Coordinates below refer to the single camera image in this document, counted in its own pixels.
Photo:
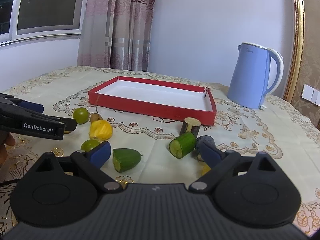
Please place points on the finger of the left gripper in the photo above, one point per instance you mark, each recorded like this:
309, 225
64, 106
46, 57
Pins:
67, 124
22, 103

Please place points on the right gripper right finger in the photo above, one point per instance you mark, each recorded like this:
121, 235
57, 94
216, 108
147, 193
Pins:
221, 166

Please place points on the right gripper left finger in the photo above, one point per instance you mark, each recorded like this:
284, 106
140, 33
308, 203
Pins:
87, 166

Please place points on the green round fruit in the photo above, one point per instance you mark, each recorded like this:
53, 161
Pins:
90, 144
81, 115

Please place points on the brown longan fruit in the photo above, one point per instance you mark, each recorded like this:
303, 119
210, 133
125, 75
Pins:
96, 116

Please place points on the yellow ridged fruit piece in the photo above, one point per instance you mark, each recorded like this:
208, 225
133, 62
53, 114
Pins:
100, 130

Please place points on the pointed green cucumber piece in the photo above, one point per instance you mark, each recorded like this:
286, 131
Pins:
125, 159

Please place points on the small yellow fruit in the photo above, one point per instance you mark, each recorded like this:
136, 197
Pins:
205, 170

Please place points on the person's left hand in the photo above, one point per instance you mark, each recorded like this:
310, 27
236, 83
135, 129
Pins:
6, 140

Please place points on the cream embroidered tablecloth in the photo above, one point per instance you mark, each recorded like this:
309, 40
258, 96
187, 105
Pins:
279, 129

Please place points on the red shallow tray box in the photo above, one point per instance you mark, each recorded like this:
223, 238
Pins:
163, 99

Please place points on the light blue electric kettle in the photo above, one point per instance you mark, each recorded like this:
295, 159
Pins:
249, 84

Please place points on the white framed window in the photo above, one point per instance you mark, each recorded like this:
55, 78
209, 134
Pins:
27, 19

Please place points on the pink floral curtain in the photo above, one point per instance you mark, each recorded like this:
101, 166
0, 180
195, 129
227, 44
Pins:
116, 34

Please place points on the gold framed mirror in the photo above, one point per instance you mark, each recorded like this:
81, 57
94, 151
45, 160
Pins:
297, 52

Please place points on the white wall switch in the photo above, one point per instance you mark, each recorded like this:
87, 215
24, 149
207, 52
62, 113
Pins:
310, 94

